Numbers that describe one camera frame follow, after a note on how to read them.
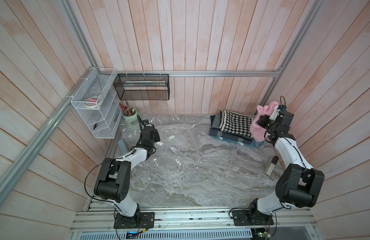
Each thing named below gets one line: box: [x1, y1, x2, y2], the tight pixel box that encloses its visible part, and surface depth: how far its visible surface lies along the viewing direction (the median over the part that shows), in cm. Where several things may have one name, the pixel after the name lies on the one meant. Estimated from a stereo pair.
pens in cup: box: [119, 100, 135, 117], surface depth 102 cm
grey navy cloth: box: [209, 113, 254, 145], surface depth 103 cm
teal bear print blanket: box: [247, 137, 266, 148], surface depth 100 cm
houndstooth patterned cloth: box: [219, 110, 253, 138], surface depth 103 cm
